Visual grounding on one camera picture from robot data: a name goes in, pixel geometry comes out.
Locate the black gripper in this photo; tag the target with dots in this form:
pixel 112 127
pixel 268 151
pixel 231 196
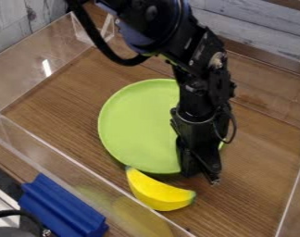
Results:
pixel 201 125

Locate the yellow toy banana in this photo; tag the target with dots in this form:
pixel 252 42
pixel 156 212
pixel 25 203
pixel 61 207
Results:
pixel 159 195

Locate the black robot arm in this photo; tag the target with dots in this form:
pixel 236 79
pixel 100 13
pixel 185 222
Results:
pixel 161 28

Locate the green round plate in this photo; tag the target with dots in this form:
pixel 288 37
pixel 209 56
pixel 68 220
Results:
pixel 134 126

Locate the blue plastic clamp block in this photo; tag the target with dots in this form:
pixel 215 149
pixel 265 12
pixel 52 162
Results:
pixel 64 213

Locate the clear acrylic front wall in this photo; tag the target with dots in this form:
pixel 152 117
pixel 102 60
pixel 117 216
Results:
pixel 38 165

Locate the clear acrylic corner bracket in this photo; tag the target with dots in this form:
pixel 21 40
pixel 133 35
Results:
pixel 106 29

